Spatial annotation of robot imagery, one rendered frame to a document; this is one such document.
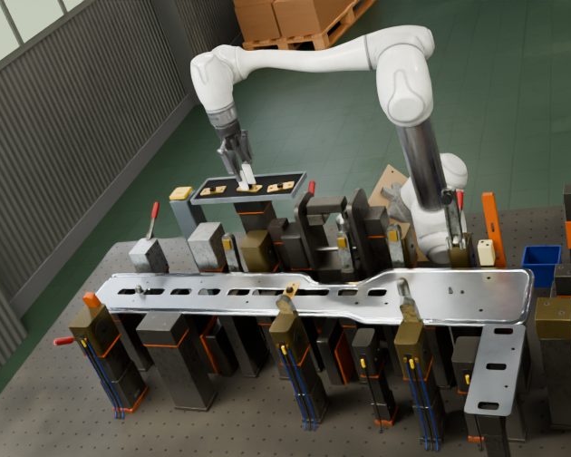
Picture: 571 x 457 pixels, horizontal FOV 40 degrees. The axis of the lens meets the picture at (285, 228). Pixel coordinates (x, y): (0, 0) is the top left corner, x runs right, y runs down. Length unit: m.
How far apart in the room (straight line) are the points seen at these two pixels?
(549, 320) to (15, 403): 1.82
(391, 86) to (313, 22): 5.04
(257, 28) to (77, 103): 2.45
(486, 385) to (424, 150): 0.75
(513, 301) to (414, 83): 0.60
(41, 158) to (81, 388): 2.55
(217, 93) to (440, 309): 0.90
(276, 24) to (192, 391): 5.23
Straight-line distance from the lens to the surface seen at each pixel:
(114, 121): 5.78
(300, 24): 7.14
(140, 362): 2.68
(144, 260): 2.60
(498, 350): 1.89
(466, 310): 2.01
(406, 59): 2.11
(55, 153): 5.20
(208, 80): 2.31
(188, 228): 2.67
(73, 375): 2.85
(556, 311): 1.88
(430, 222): 2.44
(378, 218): 2.22
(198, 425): 2.41
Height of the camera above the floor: 2.27
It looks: 30 degrees down
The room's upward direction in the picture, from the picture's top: 19 degrees counter-clockwise
